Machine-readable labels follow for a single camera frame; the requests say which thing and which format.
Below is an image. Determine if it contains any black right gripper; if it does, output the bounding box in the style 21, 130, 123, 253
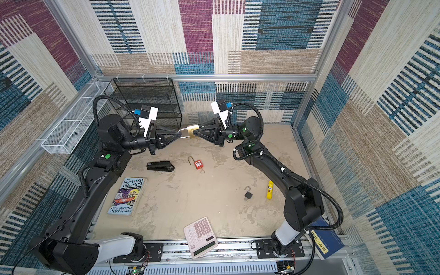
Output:
192, 118, 246, 148

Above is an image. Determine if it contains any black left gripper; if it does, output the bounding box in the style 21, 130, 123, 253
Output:
120, 126, 182, 159

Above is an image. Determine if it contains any brass padlock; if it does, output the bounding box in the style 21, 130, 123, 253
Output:
178, 124, 199, 139

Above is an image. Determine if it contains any red safety padlock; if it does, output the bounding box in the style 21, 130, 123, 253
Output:
188, 156, 205, 174

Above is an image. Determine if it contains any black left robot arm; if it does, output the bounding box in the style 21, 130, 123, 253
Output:
11, 95, 182, 275

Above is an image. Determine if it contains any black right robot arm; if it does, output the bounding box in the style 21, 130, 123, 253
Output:
192, 100, 344, 257

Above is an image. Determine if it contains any black stapler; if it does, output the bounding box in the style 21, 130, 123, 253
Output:
146, 160, 175, 172

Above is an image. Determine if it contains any small black padlock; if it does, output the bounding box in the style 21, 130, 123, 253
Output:
244, 186, 253, 201

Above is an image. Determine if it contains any treehouse paperback book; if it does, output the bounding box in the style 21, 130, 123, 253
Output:
107, 177, 146, 216

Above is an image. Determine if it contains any pink calculator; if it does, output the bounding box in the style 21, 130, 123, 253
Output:
183, 217, 219, 259

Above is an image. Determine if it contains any dark blue hardcover book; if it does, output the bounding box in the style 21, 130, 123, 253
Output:
306, 230, 344, 260

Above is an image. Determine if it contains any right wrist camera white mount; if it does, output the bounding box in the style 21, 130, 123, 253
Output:
211, 100, 233, 129

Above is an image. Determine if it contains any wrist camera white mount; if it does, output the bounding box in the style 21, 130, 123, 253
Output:
211, 100, 233, 129
134, 105, 158, 137

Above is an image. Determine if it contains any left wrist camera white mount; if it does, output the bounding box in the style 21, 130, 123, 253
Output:
134, 105, 158, 137

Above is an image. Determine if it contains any black wire shelf rack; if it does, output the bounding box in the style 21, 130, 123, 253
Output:
104, 78, 182, 130

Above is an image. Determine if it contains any white wire mesh basket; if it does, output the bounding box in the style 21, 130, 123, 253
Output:
41, 81, 108, 154

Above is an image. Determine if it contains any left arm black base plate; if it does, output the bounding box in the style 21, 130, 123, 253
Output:
112, 242, 164, 264

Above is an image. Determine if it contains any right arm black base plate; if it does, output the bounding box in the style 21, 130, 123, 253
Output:
250, 239, 305, 259

